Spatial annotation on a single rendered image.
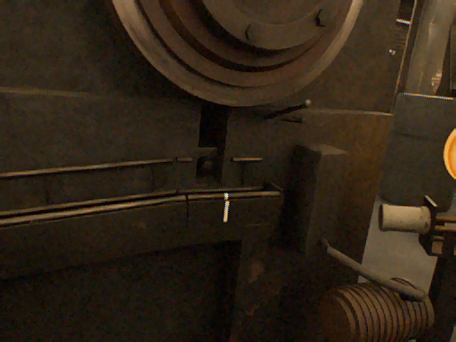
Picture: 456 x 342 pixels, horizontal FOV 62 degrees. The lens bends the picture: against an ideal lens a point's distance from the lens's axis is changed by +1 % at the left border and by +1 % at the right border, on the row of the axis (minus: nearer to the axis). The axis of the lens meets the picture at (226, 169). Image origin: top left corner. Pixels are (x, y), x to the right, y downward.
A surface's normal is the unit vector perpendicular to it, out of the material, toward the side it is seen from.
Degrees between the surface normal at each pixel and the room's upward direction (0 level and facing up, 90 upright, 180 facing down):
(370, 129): 90
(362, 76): 90
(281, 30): 90
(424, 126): 90
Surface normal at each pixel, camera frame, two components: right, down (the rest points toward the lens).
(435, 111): -0.44, 0.18
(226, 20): 0.39, 0.28
